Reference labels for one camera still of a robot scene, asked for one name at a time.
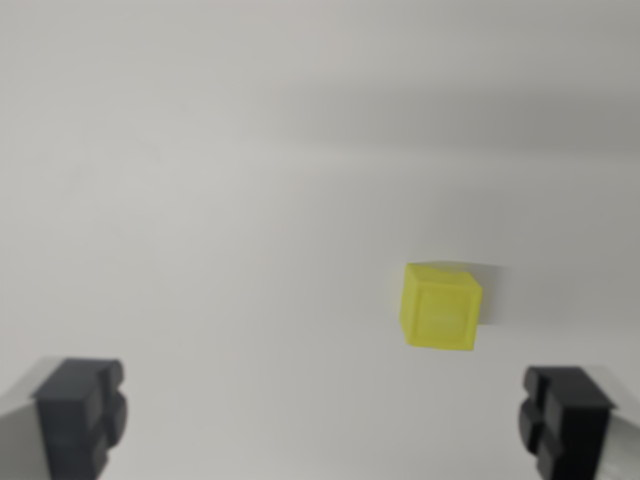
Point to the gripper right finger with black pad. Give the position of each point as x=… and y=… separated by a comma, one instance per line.
x=575, y=425

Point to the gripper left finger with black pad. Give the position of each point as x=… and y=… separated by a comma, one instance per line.
x=70, y=420

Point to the yellow cube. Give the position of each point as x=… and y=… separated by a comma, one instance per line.
x=440, y=310

